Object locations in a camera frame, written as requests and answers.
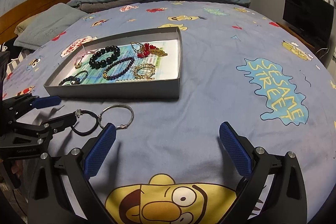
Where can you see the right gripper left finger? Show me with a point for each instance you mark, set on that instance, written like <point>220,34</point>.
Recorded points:
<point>48,200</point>

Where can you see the grey green pillow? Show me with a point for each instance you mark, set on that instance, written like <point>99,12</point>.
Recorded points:
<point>39,29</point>

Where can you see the blue green printed paper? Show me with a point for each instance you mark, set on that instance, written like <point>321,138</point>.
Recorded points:
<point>114,64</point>

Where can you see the black flat monitor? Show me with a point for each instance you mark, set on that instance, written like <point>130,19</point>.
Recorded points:
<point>313,18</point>

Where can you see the silver bangle with clasp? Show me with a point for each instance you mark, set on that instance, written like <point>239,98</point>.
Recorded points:
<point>79,77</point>

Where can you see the grey shallow cardboard tray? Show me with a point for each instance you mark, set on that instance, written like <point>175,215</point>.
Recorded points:
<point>147,89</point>

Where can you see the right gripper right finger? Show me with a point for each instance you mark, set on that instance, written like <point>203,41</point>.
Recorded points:
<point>272,188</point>

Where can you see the wooden headboard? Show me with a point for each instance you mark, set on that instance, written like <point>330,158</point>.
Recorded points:
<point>21,12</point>

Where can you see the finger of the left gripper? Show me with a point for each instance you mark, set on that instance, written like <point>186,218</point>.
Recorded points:
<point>51,126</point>
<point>29,102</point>

